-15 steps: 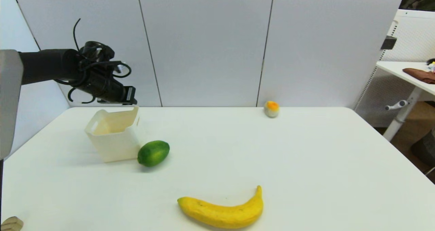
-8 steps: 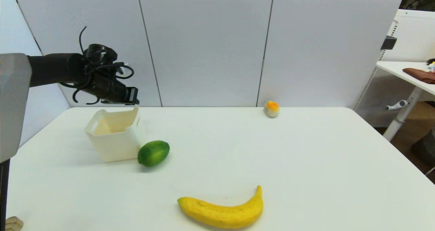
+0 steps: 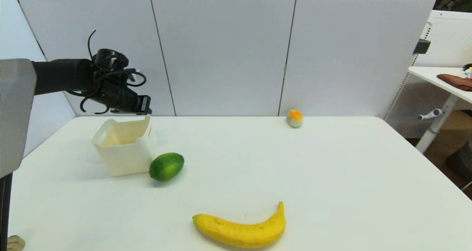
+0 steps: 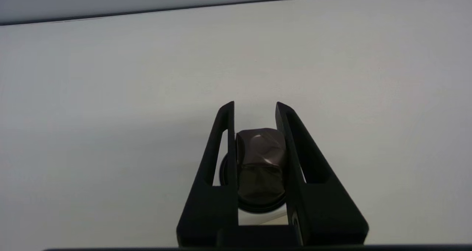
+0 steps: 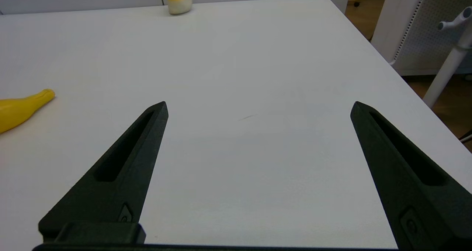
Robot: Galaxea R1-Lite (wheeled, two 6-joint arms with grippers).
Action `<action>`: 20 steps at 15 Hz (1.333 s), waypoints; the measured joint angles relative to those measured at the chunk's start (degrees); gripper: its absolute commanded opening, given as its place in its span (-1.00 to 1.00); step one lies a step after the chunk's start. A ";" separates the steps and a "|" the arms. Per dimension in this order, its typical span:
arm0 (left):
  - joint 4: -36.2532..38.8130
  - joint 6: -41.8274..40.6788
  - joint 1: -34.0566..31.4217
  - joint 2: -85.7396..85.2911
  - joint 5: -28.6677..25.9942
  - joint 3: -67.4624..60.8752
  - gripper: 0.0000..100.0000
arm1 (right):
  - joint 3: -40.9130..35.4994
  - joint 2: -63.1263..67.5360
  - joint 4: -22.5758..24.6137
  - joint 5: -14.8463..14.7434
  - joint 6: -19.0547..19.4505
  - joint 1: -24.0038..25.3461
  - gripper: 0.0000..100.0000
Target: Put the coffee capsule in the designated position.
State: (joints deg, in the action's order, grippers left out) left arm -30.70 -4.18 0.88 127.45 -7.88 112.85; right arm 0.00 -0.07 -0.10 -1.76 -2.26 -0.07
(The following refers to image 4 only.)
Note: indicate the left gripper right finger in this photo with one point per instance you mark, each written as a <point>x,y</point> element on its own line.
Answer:
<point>320,210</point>

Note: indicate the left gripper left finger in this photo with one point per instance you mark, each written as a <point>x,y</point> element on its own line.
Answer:
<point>217,206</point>

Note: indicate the dark coffee capsule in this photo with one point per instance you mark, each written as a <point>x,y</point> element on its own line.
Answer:
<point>260,158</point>

